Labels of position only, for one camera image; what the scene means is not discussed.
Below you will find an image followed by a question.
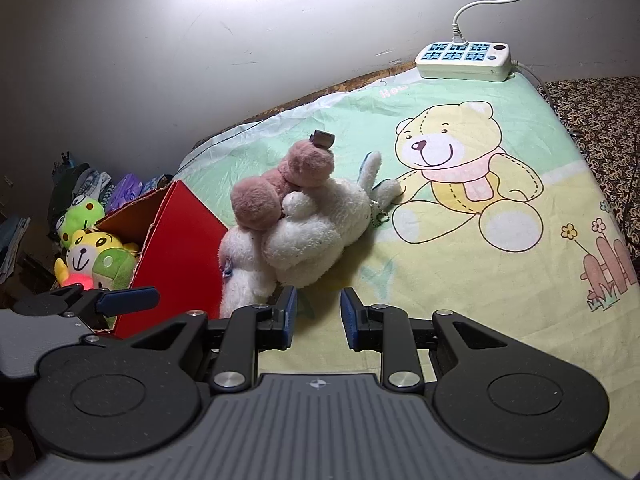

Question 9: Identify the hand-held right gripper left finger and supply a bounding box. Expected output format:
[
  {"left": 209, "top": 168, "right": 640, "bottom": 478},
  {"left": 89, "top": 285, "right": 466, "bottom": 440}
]
[{"left": 125, "top": 285, "right": 299, "bottom": 395}]

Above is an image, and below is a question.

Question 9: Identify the green plush toy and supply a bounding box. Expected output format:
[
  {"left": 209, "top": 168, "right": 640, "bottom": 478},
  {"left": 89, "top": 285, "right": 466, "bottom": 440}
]
[{"left": 92, "top": 247, "right": 138, "bottom": 331}]

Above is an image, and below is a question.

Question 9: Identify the white power strip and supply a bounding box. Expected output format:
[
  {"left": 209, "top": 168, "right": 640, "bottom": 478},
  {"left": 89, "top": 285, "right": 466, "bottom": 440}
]
[{"left": 415, "top": 41, "right": 512, "bottom": 83}]

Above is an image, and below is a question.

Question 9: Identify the dark bag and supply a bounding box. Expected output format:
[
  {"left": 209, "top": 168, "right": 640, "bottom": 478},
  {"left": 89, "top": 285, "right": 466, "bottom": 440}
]
[{"left": 47, "top": 152, "right": 91, "bottom": 241}]

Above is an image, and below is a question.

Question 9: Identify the white plush rabbit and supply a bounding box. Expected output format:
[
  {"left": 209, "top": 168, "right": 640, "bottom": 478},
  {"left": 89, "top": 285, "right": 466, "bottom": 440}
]
[{"left": 218, "top": 151, "right": 403, "bottom": 318}]

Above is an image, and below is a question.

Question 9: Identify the blue patterned packet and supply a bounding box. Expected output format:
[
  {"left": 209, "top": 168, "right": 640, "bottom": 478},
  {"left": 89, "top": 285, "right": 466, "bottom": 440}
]
[{"left": 142, "top": 174, "right": 174, "bottom": 196}]

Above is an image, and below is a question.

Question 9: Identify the white plug cable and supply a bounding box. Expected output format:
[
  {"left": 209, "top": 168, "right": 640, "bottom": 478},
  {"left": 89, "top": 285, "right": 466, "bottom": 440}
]
[{"left": 451, "top": 0, "right": 553, "bottom": 43}]

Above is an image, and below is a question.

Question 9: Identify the red cardboard box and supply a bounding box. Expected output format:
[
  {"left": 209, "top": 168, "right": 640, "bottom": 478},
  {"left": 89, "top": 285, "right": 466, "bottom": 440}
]
[{"left": 50, "top": 180, "right": 231, "bottom": 339}]

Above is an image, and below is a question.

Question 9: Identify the cartoon printed bed sheet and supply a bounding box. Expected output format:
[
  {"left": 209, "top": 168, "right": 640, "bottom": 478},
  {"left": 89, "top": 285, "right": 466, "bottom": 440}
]
[{"left": 175, "top": 67, "right": 640, "bottom": 476}]

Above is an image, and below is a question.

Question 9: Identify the white patterned cloth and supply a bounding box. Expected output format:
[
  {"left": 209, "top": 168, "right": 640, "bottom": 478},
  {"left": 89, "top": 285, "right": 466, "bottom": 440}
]
[{"left": 75, "top": 169, "right": 113, "bottom": 201}]

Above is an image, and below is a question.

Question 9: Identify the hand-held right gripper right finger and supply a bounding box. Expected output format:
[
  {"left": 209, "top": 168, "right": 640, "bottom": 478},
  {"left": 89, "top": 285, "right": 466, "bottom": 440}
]
[{"left": 340, "top": 287, "right": 521, "bottom": 392}]

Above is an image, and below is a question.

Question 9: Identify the yellow and pink plush toy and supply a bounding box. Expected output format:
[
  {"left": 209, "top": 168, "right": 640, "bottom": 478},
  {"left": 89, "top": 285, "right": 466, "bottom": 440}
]
[{"left": 54, "top": 230, "right": 138, "bottom": 291}]

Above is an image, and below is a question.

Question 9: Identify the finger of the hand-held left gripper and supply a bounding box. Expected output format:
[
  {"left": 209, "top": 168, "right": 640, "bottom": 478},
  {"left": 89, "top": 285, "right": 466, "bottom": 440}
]
[{"left": 12, "top": 282, "right": 161, "bottom": 331}]

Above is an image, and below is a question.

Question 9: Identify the white power strip cord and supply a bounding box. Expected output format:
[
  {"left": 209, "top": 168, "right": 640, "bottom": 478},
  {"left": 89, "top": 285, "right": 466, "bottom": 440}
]
[{"left": 510, "top": 60, "right": 576, "bottom": 136}]

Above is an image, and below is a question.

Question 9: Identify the purple packet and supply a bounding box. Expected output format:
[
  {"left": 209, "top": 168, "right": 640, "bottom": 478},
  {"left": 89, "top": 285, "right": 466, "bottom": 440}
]
[{"left": 107, "top": 173, "right": 146, "bottom": 212}]

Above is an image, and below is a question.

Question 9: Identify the bright green frog plush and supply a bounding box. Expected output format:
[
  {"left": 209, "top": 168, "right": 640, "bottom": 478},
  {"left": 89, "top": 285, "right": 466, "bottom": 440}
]
[{"left": 55, "top": 196, "right": 106, "bottom": 250}]

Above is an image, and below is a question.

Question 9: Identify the dark patterned blanket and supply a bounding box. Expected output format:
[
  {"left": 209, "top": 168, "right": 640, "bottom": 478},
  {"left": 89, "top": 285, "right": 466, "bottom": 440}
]
[{"left": 537, "top": 76, "right": 640, "bottom": 271}]

